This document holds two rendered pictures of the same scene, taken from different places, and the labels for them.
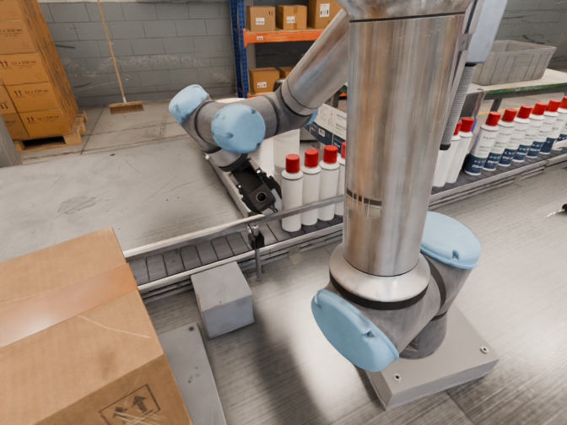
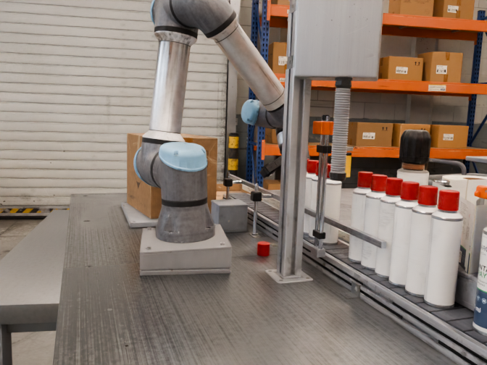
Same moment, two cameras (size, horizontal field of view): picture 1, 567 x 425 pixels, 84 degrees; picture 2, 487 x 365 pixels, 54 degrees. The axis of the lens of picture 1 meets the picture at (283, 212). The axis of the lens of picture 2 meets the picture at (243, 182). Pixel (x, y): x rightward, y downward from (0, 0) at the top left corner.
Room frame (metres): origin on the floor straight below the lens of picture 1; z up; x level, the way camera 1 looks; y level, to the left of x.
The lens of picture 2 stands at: (0.63, -1.39, 1.20)
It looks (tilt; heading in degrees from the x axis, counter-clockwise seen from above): 8 degrees down; 96
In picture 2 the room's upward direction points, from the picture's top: 2 degrees clockwise
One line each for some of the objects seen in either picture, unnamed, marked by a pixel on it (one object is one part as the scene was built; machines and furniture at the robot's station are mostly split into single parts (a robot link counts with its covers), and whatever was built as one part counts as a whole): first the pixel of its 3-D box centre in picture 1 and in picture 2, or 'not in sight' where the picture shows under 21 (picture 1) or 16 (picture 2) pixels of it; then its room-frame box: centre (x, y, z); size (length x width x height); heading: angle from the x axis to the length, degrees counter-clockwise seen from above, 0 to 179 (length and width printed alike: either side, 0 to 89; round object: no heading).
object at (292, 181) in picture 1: (292, 194); not in sight; (0.66, -0.02, 0.98); 0.05 x 0.05 x 0.20
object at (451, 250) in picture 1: (425, 260); (182, 169); (0.35, -0.22, 1.06); 0.13 x 0.12 x 0.14; 131
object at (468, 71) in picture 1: (455, 104); (340, 129); (0.72, -0.39, 1.18); 0.04 x 0.04 x 0.21
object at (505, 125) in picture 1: (498, 140); not in sight; (0.98, -0.71, 0.98); 0.05 x 0.05 x 0.20
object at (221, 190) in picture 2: not in sight; (223, 193); (0.32, 0.71, 0.85); 0.30 x 0.26 x 0.04; 115
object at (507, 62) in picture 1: (497, 61); not in sight; (2.64, -1.64, 0.91); 0.60 x 0.40 x 0.22; 110
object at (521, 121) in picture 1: (513, 137); not in sight; (1.01, -0.77, 0.98); 0.05 x 0.05 x 0.20
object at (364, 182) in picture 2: not in sight; (362, 216); (0.79, -0.30, 0.98); 0.05 x 0.05 x 0.20
